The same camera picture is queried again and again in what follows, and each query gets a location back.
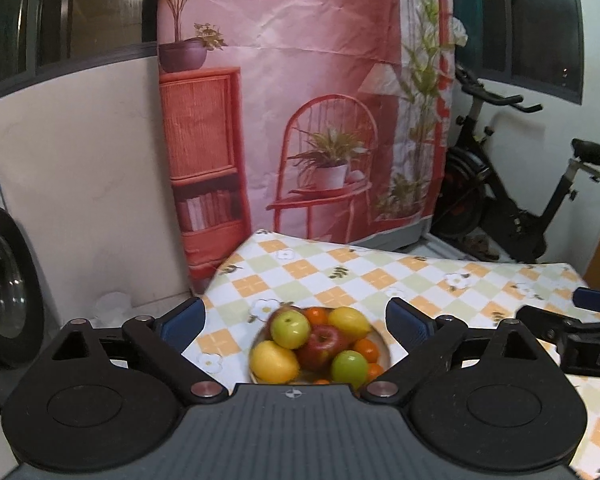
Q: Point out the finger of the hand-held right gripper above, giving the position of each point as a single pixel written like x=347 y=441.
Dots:
x=597 y=300
x=545 y=325

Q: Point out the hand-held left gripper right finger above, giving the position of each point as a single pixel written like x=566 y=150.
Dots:
x=405 y=321

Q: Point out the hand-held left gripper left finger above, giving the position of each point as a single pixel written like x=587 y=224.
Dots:
x=185 y=322

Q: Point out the beige round plate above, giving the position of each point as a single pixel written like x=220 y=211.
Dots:
x=384 y=347

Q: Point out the orange mandarin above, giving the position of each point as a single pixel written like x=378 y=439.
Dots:
x=322 y=381
x=316 y=316
x=367 y=350
x=375 y=371

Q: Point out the yellow lemon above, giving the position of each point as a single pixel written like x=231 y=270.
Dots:
x=274 y=361
x=349 y=322

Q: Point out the green apple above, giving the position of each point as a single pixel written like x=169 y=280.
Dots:
x=290 y=328
x=349 y=366

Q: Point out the bright red apple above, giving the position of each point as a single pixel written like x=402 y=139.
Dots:
x=322 y=345

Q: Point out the crumpled clear plastic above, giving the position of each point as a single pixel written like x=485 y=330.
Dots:
x=112 y=307

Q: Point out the checkered flower tablecloth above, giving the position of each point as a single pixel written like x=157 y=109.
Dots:
x=330 y=265

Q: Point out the black exercise bike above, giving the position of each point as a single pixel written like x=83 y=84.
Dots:
x=520 y=220

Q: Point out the grey washing machine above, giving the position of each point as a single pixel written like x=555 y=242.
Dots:
x=5 y=285

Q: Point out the pink printed backdrop cloth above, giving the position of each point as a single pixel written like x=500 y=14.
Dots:
x=305 y=60

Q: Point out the dark framed window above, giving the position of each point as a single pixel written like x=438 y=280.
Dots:
x=530 y=20

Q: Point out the dark sliding window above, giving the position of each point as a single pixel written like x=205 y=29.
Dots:
x=95 y=5

